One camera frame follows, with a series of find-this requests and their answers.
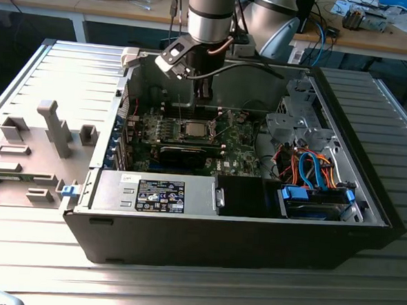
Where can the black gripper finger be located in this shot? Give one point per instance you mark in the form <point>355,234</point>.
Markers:
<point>204,88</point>

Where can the silver CPU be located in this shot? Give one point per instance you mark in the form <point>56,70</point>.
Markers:
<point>196,129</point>

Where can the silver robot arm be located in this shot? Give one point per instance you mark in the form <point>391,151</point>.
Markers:
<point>210,18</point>

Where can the CPU socket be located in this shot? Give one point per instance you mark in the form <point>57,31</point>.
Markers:
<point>182,132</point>

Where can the CPU cooler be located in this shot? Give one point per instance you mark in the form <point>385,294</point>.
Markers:
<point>353,19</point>

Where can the silver coin battery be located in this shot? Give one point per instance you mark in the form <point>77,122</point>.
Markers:
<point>240,119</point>

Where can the green motherboard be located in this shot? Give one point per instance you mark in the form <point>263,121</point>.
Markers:
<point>238,151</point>

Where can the black graphics card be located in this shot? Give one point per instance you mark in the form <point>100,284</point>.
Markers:
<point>182,156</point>

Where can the beige case latch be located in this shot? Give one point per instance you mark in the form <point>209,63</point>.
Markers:
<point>130,56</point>

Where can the metal drive cage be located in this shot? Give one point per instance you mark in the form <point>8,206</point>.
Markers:
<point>284,124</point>

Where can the silver power supply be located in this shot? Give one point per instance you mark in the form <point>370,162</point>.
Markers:
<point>118,192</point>

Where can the black PC case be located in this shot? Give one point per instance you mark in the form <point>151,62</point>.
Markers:
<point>218,243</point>

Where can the hard disk in blue carrier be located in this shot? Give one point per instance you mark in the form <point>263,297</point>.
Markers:
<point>314,206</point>

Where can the grey parts rack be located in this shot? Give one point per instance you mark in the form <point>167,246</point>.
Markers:
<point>51,150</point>

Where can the blue plastic clip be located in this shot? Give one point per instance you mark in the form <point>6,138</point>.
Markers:
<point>68,190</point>

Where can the blue box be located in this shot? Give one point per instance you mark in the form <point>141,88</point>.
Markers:
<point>401,3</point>

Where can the green RAM stick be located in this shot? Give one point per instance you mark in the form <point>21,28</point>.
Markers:
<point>10,177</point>

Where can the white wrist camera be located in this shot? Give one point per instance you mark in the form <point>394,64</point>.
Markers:
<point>167,65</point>

